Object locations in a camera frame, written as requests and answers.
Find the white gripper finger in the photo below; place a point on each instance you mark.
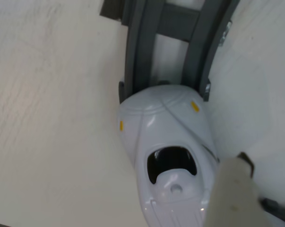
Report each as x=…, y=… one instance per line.
x=234, y=201

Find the grey circular toy train track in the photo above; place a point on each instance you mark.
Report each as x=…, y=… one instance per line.
x=142, y=47

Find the white Shinkansen toy locomotive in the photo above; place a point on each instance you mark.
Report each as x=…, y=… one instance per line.
x=161, y=123

